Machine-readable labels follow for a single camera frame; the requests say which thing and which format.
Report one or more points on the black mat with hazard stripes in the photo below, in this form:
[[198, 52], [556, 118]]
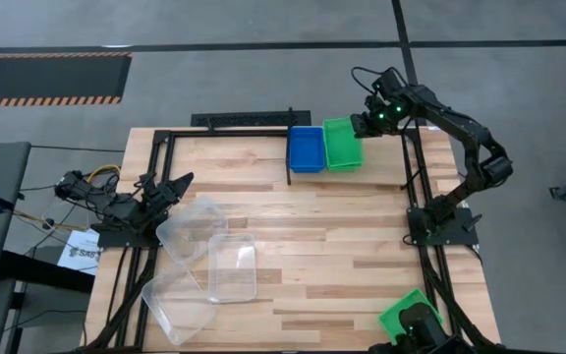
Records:
[[42, 76]]

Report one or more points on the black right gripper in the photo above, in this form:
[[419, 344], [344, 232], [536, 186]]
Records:
[[383, 118]]

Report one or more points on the blue plastic basket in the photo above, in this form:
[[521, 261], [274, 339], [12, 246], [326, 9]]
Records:
[[306, 147]]

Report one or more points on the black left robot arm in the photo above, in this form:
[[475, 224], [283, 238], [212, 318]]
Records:
[[91, 192]]

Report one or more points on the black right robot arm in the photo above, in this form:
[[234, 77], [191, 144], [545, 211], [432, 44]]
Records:
[[469, 137]]

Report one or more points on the clear plastic bin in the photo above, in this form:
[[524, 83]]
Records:
[[192, 228], [232, 268], [180, 305]]

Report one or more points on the green plastic basket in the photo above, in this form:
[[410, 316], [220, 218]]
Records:
[[342, 145], [393, 314]]

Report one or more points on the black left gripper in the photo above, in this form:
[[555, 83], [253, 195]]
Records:
[[155, 199]]

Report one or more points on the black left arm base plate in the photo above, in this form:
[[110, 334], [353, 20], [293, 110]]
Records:
[[126, 239]]

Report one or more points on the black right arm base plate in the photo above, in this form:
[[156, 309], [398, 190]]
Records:
[[452, 231]]

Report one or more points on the black aluminium table frame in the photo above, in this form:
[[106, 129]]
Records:
[[229, 133]]

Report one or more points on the white printed paper sheet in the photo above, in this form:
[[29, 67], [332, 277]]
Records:
[[81, 251]]

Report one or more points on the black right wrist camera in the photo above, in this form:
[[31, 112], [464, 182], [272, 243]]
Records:
[[387, 82]]

